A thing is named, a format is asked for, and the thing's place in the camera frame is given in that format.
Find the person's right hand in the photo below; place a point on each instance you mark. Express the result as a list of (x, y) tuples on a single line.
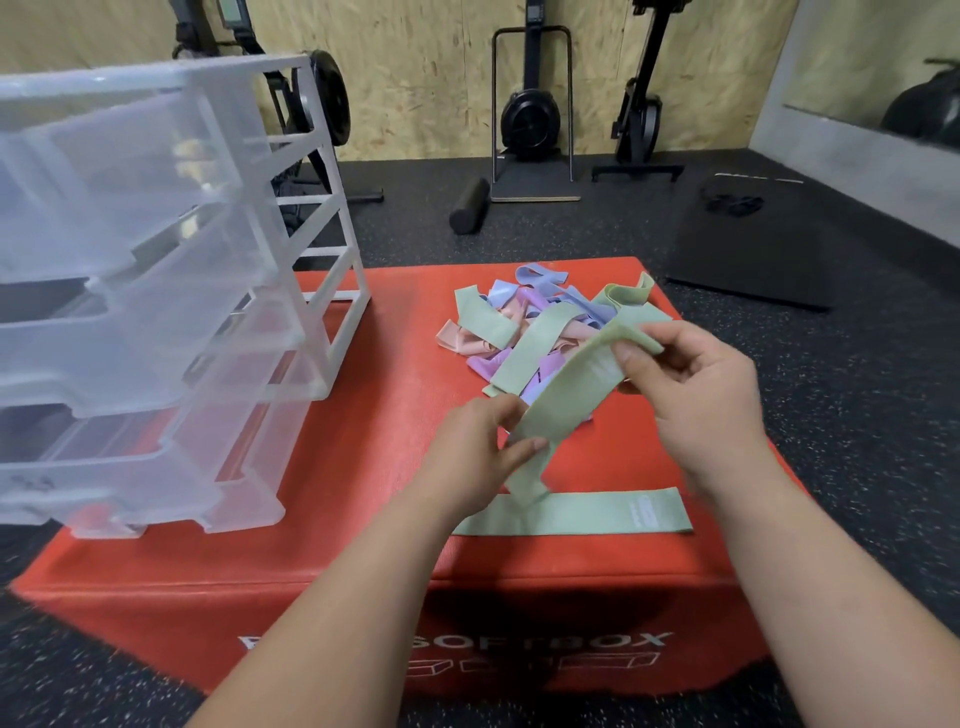
[(705, 405)]

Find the person's left hand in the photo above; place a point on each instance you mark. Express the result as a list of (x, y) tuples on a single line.
[(465, 465)]

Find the pile of mixed resistance bands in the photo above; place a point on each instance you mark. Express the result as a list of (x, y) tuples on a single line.
[(517, 367)]

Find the stack of green bands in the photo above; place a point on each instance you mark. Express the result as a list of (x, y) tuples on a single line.
[(600, 514)]

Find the translucent plastic drawer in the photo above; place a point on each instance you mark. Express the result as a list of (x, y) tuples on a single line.
[(150, 337), (255, 502), (135, 480), (112, 165)]

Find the clear plastic drawer unit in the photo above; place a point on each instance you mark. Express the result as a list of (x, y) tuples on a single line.
[(150, 71)]

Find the person's left forearm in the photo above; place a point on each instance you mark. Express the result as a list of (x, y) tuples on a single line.
[(337, 622)]

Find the person's right forearm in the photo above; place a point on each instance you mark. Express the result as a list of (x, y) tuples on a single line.
[(840, 600)]

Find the red soft plyo box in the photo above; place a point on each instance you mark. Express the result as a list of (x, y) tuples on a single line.
[(375, 420)]

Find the black exercise mat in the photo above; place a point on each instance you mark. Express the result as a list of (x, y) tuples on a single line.
[(750, 255)]

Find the black foam roller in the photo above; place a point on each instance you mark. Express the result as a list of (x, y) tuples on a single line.
[(470, 206)]

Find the black upright rowing machine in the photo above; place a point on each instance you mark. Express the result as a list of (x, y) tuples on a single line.
[(641, 120)]

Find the black ski machine with stand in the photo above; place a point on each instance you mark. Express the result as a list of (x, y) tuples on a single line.
[(531, 124)]

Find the wall mirror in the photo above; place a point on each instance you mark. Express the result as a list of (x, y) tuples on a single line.
[(847, 60)]

